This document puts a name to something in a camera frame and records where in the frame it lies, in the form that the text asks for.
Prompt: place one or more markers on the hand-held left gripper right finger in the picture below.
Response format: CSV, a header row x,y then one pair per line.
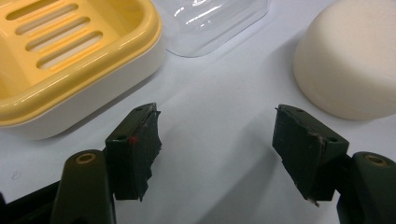
x,y
308,152

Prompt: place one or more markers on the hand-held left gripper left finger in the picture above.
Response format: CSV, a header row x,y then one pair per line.
x,y
130,155

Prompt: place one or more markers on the cream soap bar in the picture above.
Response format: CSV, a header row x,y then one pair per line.
x,y
351,59

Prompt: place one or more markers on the yellow and white soap dish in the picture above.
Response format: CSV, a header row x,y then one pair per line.
x,y
62,62

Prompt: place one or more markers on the clear plastic soap dish lid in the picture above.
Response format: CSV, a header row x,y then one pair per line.
x,y
211,21

